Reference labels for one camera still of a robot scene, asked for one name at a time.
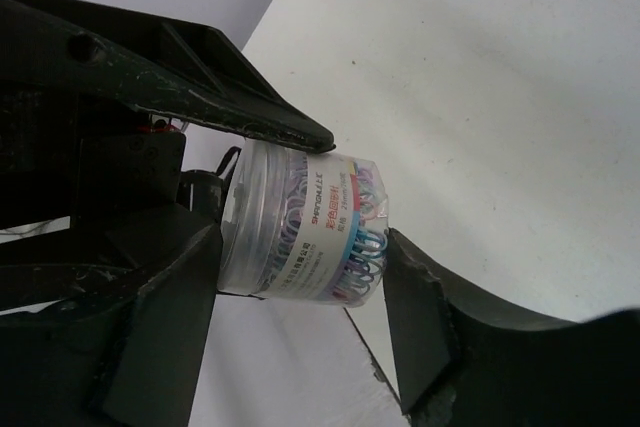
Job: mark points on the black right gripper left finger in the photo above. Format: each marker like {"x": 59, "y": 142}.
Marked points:
{"x": 127, "y": 354}

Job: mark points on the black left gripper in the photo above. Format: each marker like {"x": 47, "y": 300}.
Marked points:
{"x": 68, "y": 159}

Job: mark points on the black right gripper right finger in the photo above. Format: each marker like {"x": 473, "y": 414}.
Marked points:
{"x": 466, "y": 357}

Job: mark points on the paperclip jar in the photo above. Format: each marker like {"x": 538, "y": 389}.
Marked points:
{"x": 304, "y": 227}

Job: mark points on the white drawer cabinet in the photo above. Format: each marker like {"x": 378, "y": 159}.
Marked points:
{"x": 506, "y": 131}

